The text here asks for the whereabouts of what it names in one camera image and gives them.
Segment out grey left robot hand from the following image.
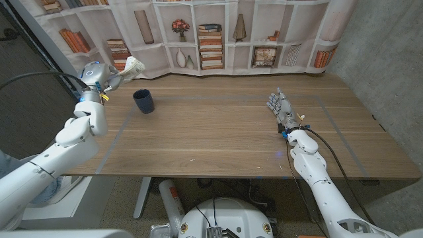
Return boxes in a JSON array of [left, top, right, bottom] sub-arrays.
[[79, 61, 126, 95]]

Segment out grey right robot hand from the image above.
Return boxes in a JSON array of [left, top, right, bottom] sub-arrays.
[[266, 87, 303, 133]]

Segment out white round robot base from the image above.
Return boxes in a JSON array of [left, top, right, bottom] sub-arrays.
[[178, 197, 274, 238]]

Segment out dark blue cup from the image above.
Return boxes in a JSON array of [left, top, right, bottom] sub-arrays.
[[132, 89, 155, 114]]

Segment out printed bookshelf backdrop cloth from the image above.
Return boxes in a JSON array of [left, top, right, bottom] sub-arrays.
[[19, 0, 360, 85]]

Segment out white table leg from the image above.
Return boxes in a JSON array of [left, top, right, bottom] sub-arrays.
[[133, 177, 153, 220]]

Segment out white plastic platform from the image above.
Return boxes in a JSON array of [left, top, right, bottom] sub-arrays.
[[19, 175, 116, 231]]

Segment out white cylinder with orange label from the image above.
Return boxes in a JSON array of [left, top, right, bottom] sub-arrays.
[[158, 179, 186, 237]]

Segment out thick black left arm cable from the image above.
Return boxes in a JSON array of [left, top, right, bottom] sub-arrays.
[[0, 71, 90, 93]]

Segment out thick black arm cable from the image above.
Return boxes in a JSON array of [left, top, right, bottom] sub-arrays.
[[303, 127, 376, 225], [0, 71, 90, 93]]

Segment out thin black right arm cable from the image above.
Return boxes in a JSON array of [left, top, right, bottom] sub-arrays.
[[286, 140, 328, 237]]

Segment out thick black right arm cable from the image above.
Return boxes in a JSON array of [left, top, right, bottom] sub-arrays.
[[303, 127, 376, 225]]

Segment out black door handle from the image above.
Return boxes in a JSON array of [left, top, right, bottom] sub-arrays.
[[0, 28, 19, 42]]

